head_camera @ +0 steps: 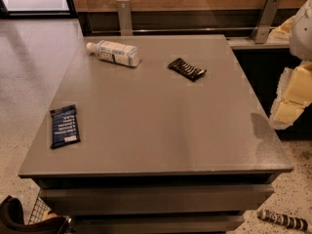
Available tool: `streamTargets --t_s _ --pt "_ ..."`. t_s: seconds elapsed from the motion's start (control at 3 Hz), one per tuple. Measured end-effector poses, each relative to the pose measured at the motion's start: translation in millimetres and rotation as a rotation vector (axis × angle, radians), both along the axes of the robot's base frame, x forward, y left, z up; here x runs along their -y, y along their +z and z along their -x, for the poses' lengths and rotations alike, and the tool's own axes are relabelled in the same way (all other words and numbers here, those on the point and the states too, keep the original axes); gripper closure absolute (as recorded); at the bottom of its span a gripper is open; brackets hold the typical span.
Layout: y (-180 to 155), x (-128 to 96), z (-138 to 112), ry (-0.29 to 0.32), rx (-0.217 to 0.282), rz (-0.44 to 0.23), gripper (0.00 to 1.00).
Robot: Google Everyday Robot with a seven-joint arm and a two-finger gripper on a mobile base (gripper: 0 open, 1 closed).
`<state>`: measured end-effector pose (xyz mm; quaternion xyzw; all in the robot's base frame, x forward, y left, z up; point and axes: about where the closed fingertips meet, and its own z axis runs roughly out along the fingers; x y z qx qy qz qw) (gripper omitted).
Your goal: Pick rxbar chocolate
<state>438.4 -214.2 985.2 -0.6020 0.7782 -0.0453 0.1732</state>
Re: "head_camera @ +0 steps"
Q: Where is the metal wall bracket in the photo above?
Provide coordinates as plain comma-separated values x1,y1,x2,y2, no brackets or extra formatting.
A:
251,0,282,44
116,0,134,36

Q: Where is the dark blue bar wrapper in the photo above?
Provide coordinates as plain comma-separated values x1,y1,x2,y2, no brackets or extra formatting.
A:
50,104,80,149

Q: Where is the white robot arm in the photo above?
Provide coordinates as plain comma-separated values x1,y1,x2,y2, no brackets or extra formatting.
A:
268,0,312,130

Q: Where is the black chocolate bar wrapper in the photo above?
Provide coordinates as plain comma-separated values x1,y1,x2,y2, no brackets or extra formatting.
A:
168,58,207,82

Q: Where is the black curved seat object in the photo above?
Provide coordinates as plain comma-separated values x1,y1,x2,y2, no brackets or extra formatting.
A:
0,195,69,234

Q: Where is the grey drawer cabinet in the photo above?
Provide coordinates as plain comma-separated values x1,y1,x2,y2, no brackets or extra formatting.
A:
19,35,292,234

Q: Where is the left metal wall bracket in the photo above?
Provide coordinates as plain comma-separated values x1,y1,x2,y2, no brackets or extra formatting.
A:
116,0,134,36

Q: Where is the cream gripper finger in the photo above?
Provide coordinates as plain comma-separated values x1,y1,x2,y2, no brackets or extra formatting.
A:
267,17,294,43
269,62,312,130

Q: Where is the white plastic water bottle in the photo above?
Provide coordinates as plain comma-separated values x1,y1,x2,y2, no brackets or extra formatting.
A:
86,40,140,67

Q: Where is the wire mesh basket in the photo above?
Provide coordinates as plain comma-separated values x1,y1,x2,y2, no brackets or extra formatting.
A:
27,192,51,224

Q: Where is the right metal wall bracket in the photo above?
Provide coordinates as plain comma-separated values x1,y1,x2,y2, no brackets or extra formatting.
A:
251,0,282,44

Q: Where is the black white striped cylinder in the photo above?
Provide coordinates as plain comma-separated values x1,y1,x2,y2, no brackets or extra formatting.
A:
257,210,312,232

